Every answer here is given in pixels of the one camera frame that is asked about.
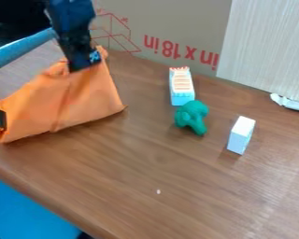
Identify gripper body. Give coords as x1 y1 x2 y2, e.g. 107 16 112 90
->
57 27 103 73

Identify orange cloth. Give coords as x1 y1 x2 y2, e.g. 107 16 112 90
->
0 45 127 145

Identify cardboard box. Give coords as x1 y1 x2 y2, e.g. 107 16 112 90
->
89 0 234 77

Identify white and orange toy block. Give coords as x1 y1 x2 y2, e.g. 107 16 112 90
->
168 65 197 106

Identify green toy broccoli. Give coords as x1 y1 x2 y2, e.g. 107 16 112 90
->
173 99 211 136

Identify white board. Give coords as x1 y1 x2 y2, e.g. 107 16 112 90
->
215 0 299 103

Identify white crumpled paper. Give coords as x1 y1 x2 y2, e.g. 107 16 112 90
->
269 92 299 114

